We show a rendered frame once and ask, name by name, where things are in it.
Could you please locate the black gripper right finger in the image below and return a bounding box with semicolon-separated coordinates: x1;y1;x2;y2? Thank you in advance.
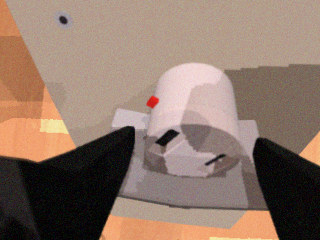
253;138;320;240

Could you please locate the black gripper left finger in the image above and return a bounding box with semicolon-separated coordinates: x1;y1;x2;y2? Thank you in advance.
0;126;135;240

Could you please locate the beige service panel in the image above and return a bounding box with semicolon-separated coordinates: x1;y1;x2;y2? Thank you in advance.
5;0;320;229

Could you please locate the white cylinder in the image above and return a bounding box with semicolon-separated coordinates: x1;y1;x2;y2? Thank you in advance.
144;63;243;178

